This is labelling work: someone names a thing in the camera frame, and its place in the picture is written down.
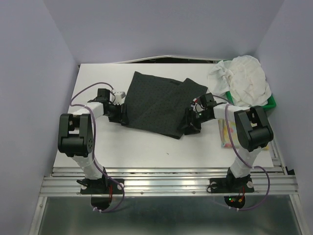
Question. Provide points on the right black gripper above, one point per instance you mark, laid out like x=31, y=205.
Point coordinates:
x=194, y=127

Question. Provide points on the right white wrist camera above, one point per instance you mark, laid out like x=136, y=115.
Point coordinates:
x=196, y=106

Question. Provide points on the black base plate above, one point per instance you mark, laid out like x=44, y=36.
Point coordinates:
x=103, y=186
x=222, y=185

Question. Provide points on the green plastic basket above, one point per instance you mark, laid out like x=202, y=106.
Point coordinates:
x=269, y=106

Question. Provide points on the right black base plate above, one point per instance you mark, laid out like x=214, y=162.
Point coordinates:
x=222, y=185

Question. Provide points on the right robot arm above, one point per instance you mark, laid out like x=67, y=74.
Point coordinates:
x=248, y=129

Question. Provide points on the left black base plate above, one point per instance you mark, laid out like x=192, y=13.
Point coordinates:
x=103, y=186

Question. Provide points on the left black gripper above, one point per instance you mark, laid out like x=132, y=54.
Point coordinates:
x=122, y=116

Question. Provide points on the floral pastel skirt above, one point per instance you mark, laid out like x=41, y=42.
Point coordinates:
x=225, y=140

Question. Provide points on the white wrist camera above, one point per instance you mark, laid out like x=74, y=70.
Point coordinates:
x=118, y=98
x=196, y=106

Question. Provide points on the white skirt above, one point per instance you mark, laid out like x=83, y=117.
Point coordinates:
x=243, y=77

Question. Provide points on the aluminium rail frame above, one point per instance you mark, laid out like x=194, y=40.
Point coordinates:
x=157, y=181

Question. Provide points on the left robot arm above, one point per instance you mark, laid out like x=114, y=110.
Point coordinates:
x=76, y=136

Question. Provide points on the dark grey dotted skirt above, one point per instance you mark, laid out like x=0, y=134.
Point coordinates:
x=158, y=104

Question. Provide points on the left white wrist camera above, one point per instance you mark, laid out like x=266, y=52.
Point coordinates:
x=118, y=98

